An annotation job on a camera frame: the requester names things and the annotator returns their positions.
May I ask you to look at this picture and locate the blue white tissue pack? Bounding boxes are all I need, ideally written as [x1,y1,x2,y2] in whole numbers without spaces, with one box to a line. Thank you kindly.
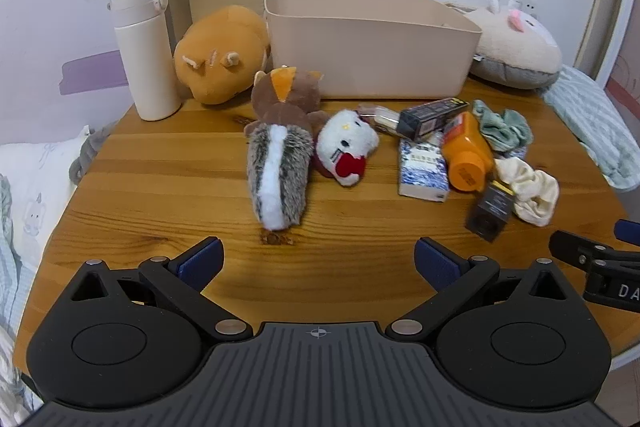
[397,132,450,202]

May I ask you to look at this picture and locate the brown grey squirrel plush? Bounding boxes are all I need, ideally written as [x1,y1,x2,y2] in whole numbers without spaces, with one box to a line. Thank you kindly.
[243,66,327,232]

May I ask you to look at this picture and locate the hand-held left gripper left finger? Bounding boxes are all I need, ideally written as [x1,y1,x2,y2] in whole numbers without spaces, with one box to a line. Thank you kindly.
[65,236,253,342]

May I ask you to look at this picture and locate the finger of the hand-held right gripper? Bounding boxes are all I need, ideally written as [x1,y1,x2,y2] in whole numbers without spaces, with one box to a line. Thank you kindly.
[615,219,640,242]
[549,230,620,269]

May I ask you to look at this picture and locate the beige plastic storage container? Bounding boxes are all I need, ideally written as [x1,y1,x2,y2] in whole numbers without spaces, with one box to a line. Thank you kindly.
[263,0,483,100]

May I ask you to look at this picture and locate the cream scrunchie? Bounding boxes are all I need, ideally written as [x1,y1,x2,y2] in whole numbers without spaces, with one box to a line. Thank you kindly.
[492,157,560,228]

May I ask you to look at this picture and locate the cream plush cushion pink bow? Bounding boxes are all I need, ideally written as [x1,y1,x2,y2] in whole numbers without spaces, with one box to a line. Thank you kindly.
[470,0,563,90]

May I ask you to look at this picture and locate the long black box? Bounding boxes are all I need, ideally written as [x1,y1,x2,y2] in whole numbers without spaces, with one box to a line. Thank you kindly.
[398,97,471,141]

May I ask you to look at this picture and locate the white thermos bottle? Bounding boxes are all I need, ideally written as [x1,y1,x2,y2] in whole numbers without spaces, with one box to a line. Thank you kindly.
[107,0,182,122]

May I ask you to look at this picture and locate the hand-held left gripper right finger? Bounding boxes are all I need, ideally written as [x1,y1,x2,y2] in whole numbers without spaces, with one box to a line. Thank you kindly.
[387,237,576,342]

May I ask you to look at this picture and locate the grey braided rope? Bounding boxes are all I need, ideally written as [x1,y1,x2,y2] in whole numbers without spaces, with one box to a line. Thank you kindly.
[69,122,118,185]

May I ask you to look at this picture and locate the orange plastic bottle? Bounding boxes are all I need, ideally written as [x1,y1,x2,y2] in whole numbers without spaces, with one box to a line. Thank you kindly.
[441,111,496,192]

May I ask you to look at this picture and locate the white printed pillow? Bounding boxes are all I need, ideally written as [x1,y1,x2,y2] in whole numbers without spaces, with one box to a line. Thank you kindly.
[0,127,96,268]

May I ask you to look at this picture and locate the white cat plush red bow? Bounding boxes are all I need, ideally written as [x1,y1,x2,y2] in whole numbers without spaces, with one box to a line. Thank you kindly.
[314,108,381,188]

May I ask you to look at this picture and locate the green scrunchie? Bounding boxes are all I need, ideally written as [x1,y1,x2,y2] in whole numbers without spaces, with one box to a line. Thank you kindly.
[471,99,534,158]

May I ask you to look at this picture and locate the orange plush toy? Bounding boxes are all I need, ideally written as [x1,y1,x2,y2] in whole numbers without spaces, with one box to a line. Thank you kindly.
[173,5,273,106]

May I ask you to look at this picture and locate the small black box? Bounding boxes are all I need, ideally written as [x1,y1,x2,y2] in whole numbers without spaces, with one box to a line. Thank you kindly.
[465,179,516,243]

